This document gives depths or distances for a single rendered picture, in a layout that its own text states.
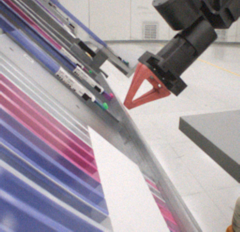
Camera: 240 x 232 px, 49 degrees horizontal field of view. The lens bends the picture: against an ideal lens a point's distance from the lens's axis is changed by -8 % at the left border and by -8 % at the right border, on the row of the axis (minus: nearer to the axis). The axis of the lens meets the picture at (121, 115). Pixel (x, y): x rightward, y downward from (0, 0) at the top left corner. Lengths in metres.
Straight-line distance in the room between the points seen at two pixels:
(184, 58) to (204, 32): 0.06
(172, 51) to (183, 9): 0.07
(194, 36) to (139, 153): 0.25
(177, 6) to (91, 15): 7.66
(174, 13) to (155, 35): 8.05
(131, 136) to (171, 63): 0.17
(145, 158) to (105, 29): 7.89
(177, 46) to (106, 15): 7.68
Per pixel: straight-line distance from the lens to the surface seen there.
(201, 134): 0.68
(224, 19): 0.50
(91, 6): 8.09
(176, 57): 0.47
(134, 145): 0.32
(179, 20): 0.46
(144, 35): 8.39
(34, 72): 0.29
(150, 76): 0.47
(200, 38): 0.48
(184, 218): 0.21
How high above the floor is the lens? 0.87
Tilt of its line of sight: 21 degrees down
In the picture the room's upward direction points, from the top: straight up
